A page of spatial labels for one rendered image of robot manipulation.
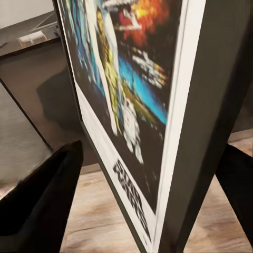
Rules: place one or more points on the poster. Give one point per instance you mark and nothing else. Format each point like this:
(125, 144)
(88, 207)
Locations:
(158, 86)

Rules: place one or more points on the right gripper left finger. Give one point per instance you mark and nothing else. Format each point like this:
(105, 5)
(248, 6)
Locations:
(33, 216)

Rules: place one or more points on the drop in sink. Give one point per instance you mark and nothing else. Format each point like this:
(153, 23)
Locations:
(47, 22)

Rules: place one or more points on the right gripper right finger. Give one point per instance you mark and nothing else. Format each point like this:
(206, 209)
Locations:
(235, 175)

